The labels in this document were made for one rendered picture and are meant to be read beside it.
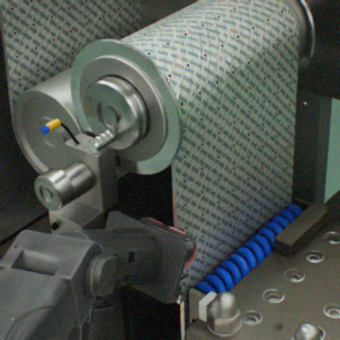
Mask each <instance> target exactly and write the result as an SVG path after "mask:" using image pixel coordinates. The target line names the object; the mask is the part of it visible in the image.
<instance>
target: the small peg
mask: <svg viewBox="0 0 340 340"><path fill-rule="evenodd" d="M115 141H116V136H115V133H114V132H113V131H111V130H107V131H105V132H103V133H101V134H100V135H98V136H96V137H94V138H93V139H92V140H90V141H89V148H90V149H91V150H92V151H93V152H95V153H97V152H98V151H100V150H101V149H103V148H105V147H107V146H108V145H110V144H111V143H114V142H115Z"/></svg>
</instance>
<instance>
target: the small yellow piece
mask: <svg viewBox="0 0 340 340"><path fill-rule="evenodd" d="M61 126H62V127H63V128H64V129H65V130H66V131H67V132H68V133H69V134H70V136H71V138H72V139H73V141H74V142H75V143H76V144H79V143H80V142H79V141H78V140H77V139H76V138H75V136H74V135H73V134H72V132H71V131H70V129H69V128H68V127H67V126H66V125H64V124H62V123H61V122H60V121H59V120H58V119H55V120H54V121H51V122H50V123H48V124H46V125H45V126H44V127H42V128H41V131H42V133H43V134H47V133H49V132H51V131H53V130H55V129H56V128H59V127H61Z"/></svg>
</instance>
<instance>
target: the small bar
mask: <svg viewBox="0 0 340 340"><path fill-rule="evenodd" d="M330 210H331V208H330V207H327V206H324V205H322V204H319V203H316V202H314V203H313V204H311V205H310V206H309V207H308V208H307V209H306V210H305V211H303V212H302V213H301V214H300V215H299V216H298V217H297V218H296V219H295V220H294V221H293V222H292V223H291V224H289V226H288V227H287V228H286V229H285V230H284V231H282V232H281V233H280V234H279V235H277V236H276V237H275V238H274V245H273V250H275V251H278V252H279V253H283V254H284V255H287V256H289V257H290V256H291V255H292V254H293V253H294V252H295V251H297V250H298V249H300V248H301V247H302V246H303V245H304V244H305V243H306V242H307V241H308V240H309V239H310V238H311V237H312V236H314V234H315V233H316V232H317V231H318V230H319V229H320V228H321V227H322V226H323V225H324V224H325V223H327V222H328V221H329V219H330Z"/></svg>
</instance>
